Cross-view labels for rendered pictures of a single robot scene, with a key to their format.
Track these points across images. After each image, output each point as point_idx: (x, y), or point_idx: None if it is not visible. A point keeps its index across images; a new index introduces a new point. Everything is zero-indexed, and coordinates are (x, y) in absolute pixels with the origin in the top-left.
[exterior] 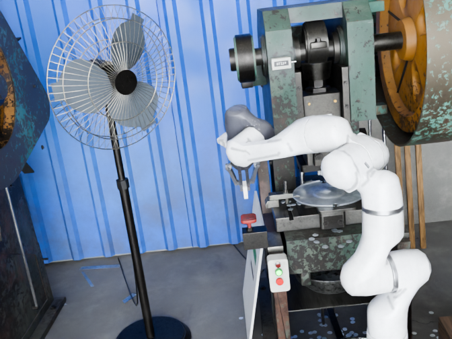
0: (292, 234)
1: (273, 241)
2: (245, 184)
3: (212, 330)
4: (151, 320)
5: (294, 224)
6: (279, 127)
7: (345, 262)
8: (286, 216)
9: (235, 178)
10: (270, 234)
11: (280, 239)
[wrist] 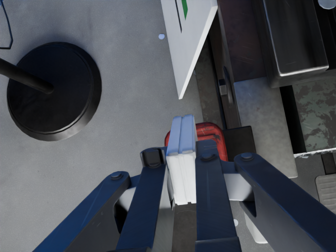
0: (321, 105)
1: (265, 142)
2: (195, 190)
3: (126, 65)
4: (39, 84)
5: (334, 72)
6: None
7: None
8: (320, 63)
9: (114, 234)
10: (249, 97)
11: (286, 131)
